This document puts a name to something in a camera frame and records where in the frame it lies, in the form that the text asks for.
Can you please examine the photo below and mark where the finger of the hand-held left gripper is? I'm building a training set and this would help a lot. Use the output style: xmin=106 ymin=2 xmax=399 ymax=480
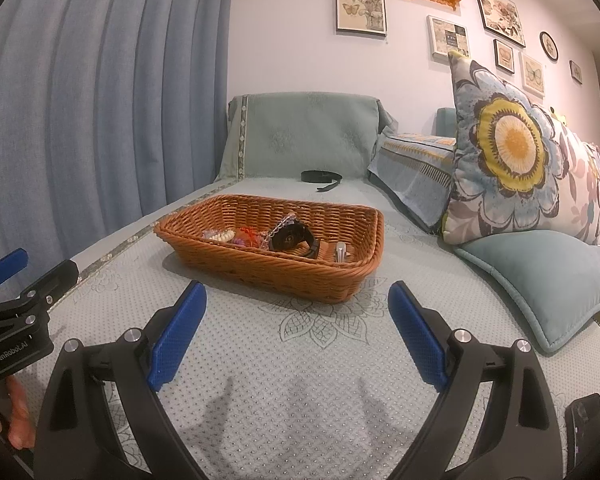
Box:
xmin=0 ymin=248 xmax=31 ymax=307
xmin=0 ymin=260 xmax=80 ymax=322

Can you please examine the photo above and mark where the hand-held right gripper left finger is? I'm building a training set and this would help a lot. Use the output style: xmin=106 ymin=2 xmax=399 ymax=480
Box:
xmin=32 ymin=280 xmax=208 ymax=480

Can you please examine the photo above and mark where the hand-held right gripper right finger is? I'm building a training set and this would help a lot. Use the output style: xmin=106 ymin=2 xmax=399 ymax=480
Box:
xmin=387 ymin=281 xmax=573 ymax=480

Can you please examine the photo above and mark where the red cord bracelet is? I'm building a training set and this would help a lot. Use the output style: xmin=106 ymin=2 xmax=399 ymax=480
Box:
xmin=236 ymin=226 xmax=266 ymax=249

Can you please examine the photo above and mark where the brown wicker basket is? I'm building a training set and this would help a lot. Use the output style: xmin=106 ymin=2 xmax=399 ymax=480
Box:
xmin=153 ymin=194 xmax=385 ymax=304

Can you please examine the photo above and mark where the person's left hand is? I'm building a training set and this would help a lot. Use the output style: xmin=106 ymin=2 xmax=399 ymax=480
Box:
xmin=0 ymin=375 xmax=37 ymax=451

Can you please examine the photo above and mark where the plain teal pillow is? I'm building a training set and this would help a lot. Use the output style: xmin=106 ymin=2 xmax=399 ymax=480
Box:
xmin=454 ymin=230 xmax=600 ymax=356

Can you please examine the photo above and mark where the black wrist watch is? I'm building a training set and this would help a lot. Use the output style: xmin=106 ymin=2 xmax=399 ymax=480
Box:
xmin=268 ymin=222 xmax=322 ymax=260

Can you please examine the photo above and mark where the striped blue-grey pillow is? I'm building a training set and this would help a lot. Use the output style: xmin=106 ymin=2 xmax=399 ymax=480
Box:
xmin=369 ymin=132 xmax=459 ymax=236

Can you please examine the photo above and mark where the blue grey curtain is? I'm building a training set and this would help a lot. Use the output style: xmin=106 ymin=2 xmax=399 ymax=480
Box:
xmin=0 ymin=0 xmax=236 ymax=306

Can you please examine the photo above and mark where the black smartphone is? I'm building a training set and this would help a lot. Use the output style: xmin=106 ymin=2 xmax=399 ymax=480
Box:
xmin=565 ymin=393 xmax=600 ymax=477

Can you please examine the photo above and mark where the floral print pillow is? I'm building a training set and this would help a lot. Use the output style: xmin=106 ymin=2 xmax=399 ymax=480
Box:
xmin=441 ymin=50 xmax=600 ymax=247

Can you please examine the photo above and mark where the teal armrest cover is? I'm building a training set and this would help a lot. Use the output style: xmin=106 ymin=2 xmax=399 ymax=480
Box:
xmin=215 ymin=91 xmax=399 ymax=184

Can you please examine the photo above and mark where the pale framed butterfly picture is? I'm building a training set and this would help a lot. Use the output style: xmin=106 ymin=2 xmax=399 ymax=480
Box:
xmin=519 ymin=52 xmax=546 ymax=99

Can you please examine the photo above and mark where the small black framed butterfly picture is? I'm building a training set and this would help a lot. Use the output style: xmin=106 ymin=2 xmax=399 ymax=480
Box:
xmin=493 ymin=39 xmax=516 ymax=75

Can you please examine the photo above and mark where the white framed picture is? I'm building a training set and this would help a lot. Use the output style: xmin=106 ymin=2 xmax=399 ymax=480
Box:
xmin=426 ymin=15 xmax=470 ymax=63

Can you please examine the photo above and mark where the round black framed picture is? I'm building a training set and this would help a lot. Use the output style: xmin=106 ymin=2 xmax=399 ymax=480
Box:
xmin=539 ymin=31 xmax=559 ymax=63

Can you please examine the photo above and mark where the large floral framed picture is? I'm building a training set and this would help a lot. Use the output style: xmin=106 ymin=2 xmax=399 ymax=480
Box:
xmin=472 ymin=0 xmax=527 ymax=49

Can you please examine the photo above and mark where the butterfly and column framed picture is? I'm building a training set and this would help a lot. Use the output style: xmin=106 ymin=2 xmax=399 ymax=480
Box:
xmin=335 ymin=0 xmax=387 ymax=37

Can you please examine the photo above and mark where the black strap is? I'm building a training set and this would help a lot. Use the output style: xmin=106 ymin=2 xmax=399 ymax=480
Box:
xmin=301 ymin=170 xmax=344 ymax=192

